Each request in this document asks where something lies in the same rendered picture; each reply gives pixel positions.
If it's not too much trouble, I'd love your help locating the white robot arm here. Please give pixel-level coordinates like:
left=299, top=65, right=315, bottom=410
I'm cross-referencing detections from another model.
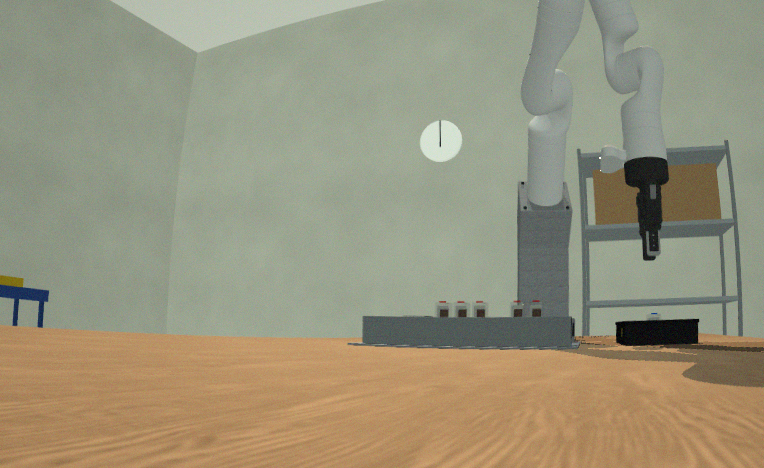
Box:
left=521, top=0, right=667, bottom=206

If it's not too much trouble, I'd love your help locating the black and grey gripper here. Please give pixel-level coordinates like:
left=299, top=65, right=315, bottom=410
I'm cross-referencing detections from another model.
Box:
left=624, top=157, right=669, bottom=261

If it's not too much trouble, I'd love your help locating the black parts tray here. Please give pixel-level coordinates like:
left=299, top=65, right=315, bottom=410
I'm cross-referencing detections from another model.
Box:
left=615, top=319, right=699, bottom=346

